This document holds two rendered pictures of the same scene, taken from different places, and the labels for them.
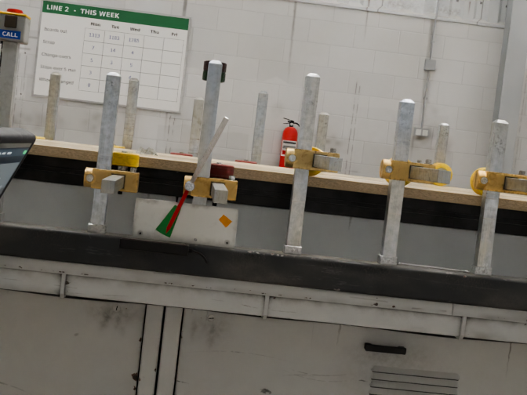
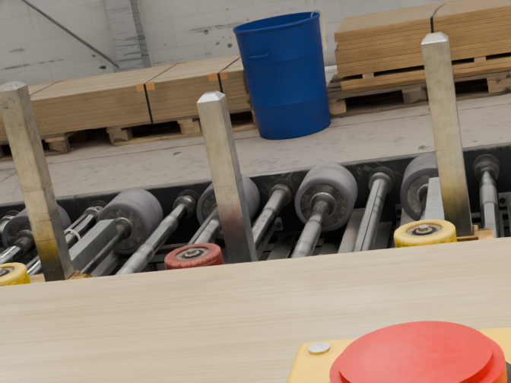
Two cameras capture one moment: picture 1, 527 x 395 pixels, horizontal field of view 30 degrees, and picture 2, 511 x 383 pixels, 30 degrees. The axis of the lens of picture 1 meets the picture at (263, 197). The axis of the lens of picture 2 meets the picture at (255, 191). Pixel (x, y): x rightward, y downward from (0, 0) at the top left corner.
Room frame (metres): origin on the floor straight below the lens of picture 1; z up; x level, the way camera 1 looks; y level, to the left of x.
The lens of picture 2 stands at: (2.27, 0.63, 1.33)
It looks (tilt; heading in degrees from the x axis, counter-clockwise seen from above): 16 degrees down; 19
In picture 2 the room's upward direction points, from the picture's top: 11 degrees counter-clockwise
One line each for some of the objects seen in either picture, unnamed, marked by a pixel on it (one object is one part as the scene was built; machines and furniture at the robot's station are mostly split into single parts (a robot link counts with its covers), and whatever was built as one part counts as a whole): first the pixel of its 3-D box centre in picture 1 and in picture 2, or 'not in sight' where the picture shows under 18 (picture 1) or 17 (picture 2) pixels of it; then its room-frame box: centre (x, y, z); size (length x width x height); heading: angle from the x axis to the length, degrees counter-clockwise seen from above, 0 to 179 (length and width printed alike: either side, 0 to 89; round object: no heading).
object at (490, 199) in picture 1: (488, 211); not in sight; (2.56, -0.59, 0.87); 0.04 x 0.04 x 0.48; 4
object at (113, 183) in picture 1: (115, 183); not in sight; (2.39, 0.36, 0.84); 0.43 x 0.03 x 0.04; 4
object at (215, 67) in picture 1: (205, 154); not in sight; (2.50, 0.16, 0.93); 0.04 x 0.04 x 0.48; 4
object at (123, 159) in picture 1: (121, 172); not in sight; (2.59, 0.38, 0.85); 0.08 x 0.08 x 0.11
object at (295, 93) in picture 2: not in sight; (287, 74); (7.98, 2.28, 0.36); 0.59 x 0.57 x 0.73; 4
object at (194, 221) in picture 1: (185, 222); not in sight; (2.48, 0.19, 0.75); 0.26 x 0.01 x 0.10; 94
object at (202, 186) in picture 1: (210, 187); not in sight; (2.51, 0.14, 0.85); 0.14 x 0.06 x 0.05; 94
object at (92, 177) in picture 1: (111, 179); not in sight; (2.49, 0.39, 0.84); 0.14 x 0.06 x 0.05; 94
